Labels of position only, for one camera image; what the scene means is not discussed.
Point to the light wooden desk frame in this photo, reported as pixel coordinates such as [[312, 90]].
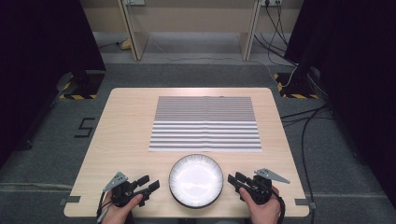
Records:
[[138, 43]]

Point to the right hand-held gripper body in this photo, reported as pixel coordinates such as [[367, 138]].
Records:
[[260, 189]]

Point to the black curtain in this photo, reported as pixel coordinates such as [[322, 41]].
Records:
[[37, 62], [358, 77]]

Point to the black tape floor mark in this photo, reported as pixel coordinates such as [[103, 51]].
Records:
[[84, 127]]

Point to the hazard-striped stand base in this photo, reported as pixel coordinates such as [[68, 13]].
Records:
[[292, 90], [90, 85]]

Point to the white ribbed plate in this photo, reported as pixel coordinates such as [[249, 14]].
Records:
[[196, 180]]

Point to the white wall socket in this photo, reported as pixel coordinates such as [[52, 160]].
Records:
[[271, 2], [134, 2]]

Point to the person's right hand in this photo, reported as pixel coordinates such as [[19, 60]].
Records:
[[264, 213]]

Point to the grey tape strip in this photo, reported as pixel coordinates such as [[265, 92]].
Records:
[[306, 202], [71, 199]]

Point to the grey striped placemat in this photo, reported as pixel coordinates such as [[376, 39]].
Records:
[[205, 124]]

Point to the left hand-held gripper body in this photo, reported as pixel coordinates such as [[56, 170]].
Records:
[[123, 193]]

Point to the yellow floor object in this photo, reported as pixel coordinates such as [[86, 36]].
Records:
[[126, 45]]

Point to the person's left hand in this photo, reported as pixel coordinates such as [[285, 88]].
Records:
[[116, 214]]

